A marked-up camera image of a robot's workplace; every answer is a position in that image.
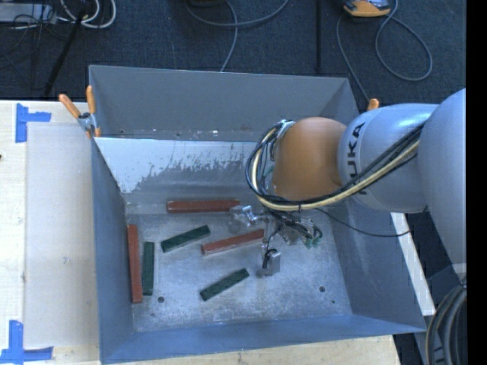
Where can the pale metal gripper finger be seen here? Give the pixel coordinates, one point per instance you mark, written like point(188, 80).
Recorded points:
point(236, 226)
point(245, 211)

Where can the pale wood flat board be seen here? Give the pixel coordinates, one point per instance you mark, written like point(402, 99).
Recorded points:
point(61, 234)

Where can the red-brown flat block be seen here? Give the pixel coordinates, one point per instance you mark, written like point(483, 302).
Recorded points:
point(232, 242)
point(134, 264)
point(201, 205)

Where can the black cylinder on white bracket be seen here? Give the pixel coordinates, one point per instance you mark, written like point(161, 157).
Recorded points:
point(271, 261)

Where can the dark green flat block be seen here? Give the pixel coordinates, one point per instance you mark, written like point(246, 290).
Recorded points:
point(224, 284)
point(148, 268)
point(185, 238)

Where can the grey metal bin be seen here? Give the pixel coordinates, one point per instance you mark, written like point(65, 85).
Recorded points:
point(213, 105)

